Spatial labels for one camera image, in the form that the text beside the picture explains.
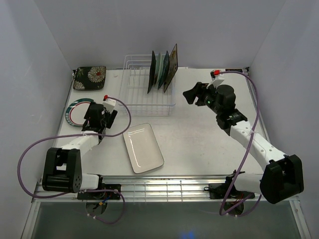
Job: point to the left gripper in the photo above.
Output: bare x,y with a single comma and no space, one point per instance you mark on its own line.
107,114

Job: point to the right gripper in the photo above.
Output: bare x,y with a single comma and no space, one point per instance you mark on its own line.
199,89

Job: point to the cream square flower plate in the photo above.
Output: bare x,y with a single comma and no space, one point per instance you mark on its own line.
173,67

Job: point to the teal square plate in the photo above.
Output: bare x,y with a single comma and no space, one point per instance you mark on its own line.
165,69

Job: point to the round white green-rimmed plate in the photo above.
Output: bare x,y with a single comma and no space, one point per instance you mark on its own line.
76,111

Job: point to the black floral plate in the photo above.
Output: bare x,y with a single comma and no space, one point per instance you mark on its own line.
89,78
152,72

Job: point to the mint green round flower plate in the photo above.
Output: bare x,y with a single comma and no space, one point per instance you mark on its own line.
158,70

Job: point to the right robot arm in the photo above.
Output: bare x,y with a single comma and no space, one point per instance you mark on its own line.
282,174

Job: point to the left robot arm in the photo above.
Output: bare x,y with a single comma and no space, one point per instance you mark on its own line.
63,166

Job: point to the white rectangular plate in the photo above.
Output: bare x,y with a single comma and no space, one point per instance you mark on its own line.
143,149

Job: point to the dark label sticker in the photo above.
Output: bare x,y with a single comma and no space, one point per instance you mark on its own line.
235,70

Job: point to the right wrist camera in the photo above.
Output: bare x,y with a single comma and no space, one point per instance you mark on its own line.
216,79

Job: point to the white wire dish rack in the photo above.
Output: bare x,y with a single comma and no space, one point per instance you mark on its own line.
134,89

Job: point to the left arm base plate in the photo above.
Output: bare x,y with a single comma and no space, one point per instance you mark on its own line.
102,195

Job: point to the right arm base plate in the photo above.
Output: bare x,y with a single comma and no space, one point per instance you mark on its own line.
218,191

